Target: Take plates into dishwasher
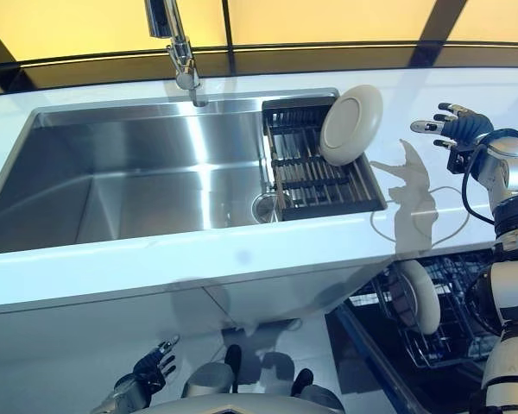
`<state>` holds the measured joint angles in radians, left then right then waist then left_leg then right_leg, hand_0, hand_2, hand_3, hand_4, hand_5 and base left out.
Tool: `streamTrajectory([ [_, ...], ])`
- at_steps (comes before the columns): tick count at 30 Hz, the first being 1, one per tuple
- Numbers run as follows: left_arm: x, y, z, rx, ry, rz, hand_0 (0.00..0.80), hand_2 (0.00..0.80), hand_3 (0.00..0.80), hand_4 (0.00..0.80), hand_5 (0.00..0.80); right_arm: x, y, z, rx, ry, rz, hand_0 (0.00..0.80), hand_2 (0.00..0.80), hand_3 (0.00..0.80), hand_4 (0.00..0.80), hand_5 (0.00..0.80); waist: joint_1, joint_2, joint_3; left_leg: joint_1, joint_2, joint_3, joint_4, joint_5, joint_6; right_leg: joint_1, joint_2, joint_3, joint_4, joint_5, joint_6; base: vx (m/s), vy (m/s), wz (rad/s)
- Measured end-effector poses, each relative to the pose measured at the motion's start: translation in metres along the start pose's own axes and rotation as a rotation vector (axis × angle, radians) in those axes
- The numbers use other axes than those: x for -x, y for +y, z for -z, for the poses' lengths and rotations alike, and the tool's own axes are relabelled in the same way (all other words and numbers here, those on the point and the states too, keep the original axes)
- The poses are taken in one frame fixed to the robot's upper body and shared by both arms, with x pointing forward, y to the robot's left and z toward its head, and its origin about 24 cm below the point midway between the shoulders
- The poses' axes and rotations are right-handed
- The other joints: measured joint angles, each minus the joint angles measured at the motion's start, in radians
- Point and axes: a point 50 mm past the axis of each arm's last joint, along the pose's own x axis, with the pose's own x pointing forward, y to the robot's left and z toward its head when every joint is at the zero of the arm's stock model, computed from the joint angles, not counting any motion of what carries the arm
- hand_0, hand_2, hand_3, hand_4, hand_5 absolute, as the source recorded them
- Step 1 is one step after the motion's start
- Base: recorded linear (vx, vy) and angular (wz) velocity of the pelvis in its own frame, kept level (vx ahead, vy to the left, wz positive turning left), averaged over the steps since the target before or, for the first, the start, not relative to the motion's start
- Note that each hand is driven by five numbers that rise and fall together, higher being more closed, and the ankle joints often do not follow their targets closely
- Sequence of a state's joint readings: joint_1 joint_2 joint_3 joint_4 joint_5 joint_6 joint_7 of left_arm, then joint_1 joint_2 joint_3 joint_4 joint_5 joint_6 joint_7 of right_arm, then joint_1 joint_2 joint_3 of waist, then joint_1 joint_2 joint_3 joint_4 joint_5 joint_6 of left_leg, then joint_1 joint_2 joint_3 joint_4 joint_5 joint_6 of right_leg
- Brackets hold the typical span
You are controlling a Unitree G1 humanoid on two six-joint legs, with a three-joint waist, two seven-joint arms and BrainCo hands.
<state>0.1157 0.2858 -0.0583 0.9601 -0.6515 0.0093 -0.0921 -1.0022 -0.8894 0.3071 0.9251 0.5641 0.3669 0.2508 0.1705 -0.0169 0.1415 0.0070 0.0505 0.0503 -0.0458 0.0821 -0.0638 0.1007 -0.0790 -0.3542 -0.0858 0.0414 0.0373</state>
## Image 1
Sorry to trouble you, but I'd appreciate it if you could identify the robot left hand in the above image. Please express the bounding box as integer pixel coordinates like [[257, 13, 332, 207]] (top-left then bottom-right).
[[132, 334, 180, 396]]

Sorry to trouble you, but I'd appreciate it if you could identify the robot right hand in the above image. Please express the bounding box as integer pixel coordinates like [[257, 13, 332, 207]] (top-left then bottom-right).
[[409, 102, 496, 152]]

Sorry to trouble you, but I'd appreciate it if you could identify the beige ceramic plate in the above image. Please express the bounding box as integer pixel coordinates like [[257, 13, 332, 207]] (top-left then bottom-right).
[[399, 260, 441, 336], [319, 85, 384, 167]]

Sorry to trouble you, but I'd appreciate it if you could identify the white cabinet door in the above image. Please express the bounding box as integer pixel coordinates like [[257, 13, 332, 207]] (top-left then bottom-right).
[[202, 260, 389, 333], [0, 275, 251, 414]]

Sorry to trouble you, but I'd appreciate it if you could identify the black sink drain rack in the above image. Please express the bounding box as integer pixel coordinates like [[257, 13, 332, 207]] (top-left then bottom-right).
[[261, 97, 389, 222]]

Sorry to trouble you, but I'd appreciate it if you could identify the metal sink drain strainer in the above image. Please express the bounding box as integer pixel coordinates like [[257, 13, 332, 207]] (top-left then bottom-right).
[[250, 192, 281, 223]]

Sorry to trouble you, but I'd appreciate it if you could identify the stainless steel sink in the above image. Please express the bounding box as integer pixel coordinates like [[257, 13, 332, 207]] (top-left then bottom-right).
[[0, 87, 389, 256]]

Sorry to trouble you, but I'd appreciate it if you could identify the chrome kitchen faucet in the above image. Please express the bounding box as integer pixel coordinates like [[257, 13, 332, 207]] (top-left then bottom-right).
[[144, 0, 208, 107]]

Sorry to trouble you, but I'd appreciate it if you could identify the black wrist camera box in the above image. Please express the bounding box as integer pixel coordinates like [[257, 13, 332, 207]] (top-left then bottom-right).
[[446, 145, 474, 174]]

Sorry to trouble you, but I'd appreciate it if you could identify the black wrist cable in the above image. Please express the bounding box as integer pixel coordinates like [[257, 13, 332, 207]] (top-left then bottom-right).
[[460, 144, 498, 226]]

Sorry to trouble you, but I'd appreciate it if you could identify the dark window frame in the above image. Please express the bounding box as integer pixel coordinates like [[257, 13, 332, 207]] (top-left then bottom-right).
[[0, 0, 518, 98]]

